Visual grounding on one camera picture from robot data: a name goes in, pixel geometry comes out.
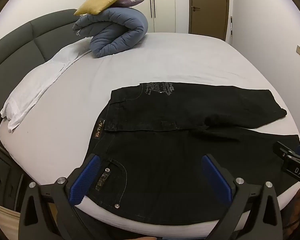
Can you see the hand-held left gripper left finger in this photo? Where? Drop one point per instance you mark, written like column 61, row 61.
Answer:
column 85, row 180

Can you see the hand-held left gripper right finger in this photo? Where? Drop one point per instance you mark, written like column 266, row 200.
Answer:
column 215, row 177

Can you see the black denim pants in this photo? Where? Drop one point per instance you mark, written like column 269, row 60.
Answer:
column 170, row 150

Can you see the white folded sheet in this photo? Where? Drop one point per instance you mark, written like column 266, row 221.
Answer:
column 40, row 85

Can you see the bed with grey sheet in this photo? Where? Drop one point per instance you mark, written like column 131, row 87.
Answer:
column 150, row 62

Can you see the dark grey padded headboard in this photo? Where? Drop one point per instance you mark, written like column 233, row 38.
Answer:
column 17, row 45

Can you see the rolled blue duvet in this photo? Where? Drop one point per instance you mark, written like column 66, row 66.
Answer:
column 115, row 30

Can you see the brown door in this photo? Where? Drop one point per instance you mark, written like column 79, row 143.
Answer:
column 208, row 7

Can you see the yellow pillow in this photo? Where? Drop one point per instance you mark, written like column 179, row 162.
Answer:
column 102, row 0

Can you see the purple pillow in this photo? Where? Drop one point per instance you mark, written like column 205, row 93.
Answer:
column 130, row 1

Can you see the white wardrobe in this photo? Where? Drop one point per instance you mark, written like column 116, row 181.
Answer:
column 150, row 2

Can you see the wall switch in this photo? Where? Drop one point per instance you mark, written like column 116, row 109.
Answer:
column 299, row 49

